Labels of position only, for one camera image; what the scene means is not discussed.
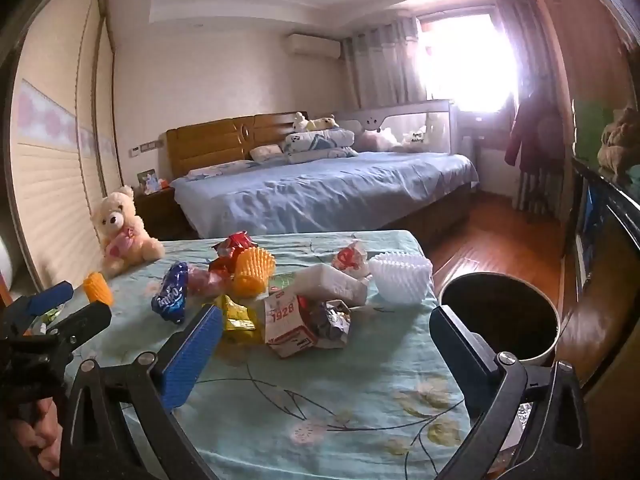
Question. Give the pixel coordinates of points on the brown plush toy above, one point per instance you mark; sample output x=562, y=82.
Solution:
x=620, y=140

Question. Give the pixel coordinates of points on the wall switch panel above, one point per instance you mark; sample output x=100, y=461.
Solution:
x=147, y=149

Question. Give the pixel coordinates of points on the person's left hand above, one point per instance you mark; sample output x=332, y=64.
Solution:
x=32, y=435

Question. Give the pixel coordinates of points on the red snack packet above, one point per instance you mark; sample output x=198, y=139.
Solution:
x=232, y=245

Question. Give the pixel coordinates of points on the blue white printed cushion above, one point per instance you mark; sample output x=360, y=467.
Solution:
x=320, y=155
x=315, y=140

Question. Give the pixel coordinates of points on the cream teddy bear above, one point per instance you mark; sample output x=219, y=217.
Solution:
x=120, y=230

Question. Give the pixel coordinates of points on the white floral pillow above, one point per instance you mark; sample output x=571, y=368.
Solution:
x=266, y=152

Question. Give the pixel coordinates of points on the grey bed guard rail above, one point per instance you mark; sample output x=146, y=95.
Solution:
x=400, y=115

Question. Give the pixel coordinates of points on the bed with blue sheet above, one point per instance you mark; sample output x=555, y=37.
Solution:
x=310, y=190

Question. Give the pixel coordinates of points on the dark wooden nightstand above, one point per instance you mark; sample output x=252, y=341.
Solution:
x=157, y=215

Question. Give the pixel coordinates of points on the large orange foam net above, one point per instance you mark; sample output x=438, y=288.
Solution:
x=254, y=270

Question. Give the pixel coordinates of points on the white red plastic bag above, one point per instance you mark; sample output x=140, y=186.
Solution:
x=350, y=260

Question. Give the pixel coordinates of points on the pink snack packet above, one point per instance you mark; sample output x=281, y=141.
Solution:
x=202, y=282

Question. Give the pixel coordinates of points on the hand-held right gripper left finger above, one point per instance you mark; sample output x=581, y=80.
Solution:
x=192, y=355

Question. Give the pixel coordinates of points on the flat blue white pillow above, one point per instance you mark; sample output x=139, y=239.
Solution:
x=215, y=170

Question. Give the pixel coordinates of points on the white foam net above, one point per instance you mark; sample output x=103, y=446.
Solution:
x=400, y=277

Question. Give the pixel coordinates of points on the pink plush toy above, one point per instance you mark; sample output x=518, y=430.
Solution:
x=377, y=140

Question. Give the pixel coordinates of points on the tall wooden wardrobe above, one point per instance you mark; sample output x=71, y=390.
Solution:
x=570, y=60

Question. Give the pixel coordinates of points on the yellow snack packet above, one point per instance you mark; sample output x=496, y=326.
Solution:
x=235, y=317

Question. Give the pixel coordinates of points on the blue snack packet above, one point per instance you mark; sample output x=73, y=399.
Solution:
x=172, y=292

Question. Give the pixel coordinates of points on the silver wrapper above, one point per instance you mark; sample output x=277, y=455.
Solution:
x=330, y=322

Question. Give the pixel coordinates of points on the white red printed carton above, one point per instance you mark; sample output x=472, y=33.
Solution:
x=285, y=325

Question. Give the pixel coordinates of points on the small photo frame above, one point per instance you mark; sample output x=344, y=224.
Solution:
x=148, y=181

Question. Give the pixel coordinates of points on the cream sliding wardrobe door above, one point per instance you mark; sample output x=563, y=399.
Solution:
x=55, y=150

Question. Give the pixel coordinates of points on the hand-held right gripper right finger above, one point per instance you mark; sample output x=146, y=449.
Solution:
x=460, y=355

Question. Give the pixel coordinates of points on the white air conditioner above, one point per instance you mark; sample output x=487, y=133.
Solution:
x=313, y=45

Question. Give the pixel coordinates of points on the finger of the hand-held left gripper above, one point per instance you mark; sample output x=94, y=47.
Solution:
x=82, y=321
x=50, y=296

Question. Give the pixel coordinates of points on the white plush toy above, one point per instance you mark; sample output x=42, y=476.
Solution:
x=300, y=120

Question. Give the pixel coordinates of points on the round black trash bin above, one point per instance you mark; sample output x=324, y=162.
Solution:
x=500, y=317

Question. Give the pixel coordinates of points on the brown wooden headboard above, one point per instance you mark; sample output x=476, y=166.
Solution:
x=210, y=140

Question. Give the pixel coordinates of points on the white tissue pack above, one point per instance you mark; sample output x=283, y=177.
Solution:
x=330, y=282

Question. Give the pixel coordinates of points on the grey patterned curtain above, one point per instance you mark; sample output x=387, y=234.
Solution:
x=510, y=50
x=380, y=65

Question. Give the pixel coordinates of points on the yellow plush toy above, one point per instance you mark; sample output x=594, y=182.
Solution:
x=322, y=122

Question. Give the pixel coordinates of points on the small green pink box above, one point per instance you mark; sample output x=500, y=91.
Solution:
x=281, y=284

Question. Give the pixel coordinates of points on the black glossy cabinet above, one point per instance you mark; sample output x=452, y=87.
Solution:
x=607, y=260

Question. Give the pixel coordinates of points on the dark red coat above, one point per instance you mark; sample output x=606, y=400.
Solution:
x=530, y=130

